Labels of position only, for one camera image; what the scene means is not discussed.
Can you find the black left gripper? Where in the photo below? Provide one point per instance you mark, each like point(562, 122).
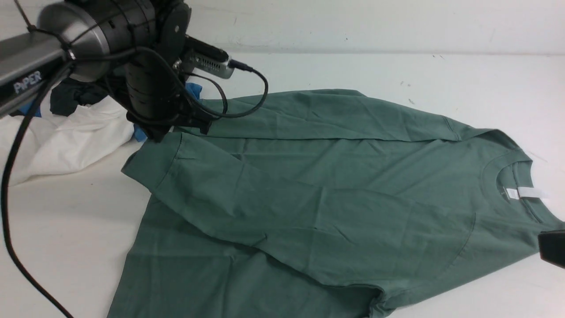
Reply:
point(150, 83)

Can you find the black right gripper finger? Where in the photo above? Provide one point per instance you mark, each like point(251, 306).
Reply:
point(552, 247)

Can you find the green long sleeve shirt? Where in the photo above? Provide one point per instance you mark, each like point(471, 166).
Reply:
point(324, 204)

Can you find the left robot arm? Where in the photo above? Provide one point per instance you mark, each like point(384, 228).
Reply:
point(66, 42)

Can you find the dark grey shirt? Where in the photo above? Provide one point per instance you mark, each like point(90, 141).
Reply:
point(70, 93)

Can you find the blue shirt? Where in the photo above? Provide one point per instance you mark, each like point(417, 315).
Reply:
point(139, 135)

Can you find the white shirt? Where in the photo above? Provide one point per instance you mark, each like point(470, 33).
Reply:
point(55, 145)

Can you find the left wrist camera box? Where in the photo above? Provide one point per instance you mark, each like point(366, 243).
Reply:
point(199, 55)

